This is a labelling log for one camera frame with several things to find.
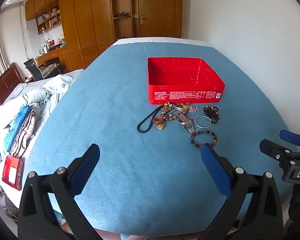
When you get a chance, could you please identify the wall bookshelf with books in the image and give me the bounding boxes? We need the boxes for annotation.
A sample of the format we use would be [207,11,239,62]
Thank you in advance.
[36,4,61,34]

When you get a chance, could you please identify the black bead bracelet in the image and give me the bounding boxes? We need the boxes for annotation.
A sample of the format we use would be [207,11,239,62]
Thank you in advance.
[203,106,220,124]

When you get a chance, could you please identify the wooden wardrobe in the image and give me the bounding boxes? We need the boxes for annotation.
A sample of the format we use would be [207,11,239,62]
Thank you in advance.
[25,0,115,71]

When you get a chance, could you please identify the thin silver bangle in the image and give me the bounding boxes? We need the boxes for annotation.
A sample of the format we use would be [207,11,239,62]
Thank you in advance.
[194,116,212,129]

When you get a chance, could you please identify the black cord amber ring pendant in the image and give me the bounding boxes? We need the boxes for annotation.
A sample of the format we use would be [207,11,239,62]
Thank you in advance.
[137,104,168,133]

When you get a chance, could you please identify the open wooden shelf unit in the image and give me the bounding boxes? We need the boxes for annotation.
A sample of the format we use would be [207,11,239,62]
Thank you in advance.
[109,0,136,42]

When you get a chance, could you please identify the multicolour bead bracelet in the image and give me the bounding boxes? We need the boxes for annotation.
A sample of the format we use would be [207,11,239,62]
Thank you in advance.
[190,129,218,150]

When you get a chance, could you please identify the light blue quilt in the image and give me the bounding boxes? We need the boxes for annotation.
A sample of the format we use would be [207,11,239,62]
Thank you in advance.
[0,69,85,160]

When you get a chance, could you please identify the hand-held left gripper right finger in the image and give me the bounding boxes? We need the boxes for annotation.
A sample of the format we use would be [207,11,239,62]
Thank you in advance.
[200,142,284,240]

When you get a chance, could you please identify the beige striped folded cloth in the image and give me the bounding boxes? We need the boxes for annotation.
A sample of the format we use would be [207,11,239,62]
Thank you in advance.
[10,109,37,158]

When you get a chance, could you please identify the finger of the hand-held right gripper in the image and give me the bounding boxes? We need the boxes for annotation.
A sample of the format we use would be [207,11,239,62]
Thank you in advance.
[279,129,300,153]
[259,139,298,167]

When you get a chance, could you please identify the blue tablecloth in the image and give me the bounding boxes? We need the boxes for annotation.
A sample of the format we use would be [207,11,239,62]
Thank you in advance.
[32,39,294,237]

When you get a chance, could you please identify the red tin box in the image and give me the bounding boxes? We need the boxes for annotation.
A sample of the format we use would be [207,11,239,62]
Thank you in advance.
[147,57,226,105]

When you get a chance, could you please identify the engraved silver bangle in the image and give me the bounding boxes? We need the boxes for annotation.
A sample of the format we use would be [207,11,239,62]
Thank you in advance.
[173,103,191,112]

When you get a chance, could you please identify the white air conditioner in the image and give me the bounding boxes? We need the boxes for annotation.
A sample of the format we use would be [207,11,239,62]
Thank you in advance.
[0,0,28,12]

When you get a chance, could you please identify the blue folded cloth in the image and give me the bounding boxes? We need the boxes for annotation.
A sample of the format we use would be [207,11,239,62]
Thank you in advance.
[3,106,32,153]

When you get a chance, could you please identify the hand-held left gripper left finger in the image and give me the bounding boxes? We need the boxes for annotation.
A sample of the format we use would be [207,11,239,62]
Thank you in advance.
[17,144,101,240]

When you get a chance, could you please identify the wooden bead bracelet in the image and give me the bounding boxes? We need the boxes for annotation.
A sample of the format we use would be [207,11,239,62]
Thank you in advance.
[161,102,184,123]

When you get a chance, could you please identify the silver chain necklace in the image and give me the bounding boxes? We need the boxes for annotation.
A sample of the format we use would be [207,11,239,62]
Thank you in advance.
[187,103,200,115]

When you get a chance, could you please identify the red tin lid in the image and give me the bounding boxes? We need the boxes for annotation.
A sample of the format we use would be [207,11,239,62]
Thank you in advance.
[2,155,24,191]

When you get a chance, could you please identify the brown wooden headboard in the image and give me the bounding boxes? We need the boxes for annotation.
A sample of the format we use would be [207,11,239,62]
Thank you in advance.
[0,62,24,113]

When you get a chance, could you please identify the black office chair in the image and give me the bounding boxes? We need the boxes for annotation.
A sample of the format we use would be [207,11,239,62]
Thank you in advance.
[24,58,62,81]

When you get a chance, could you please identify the wooden door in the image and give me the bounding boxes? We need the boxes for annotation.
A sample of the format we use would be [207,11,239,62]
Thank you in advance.
[133,0,183,39]

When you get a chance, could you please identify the wooden desk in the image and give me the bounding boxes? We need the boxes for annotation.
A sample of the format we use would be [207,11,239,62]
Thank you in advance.
[36,46,74,75]

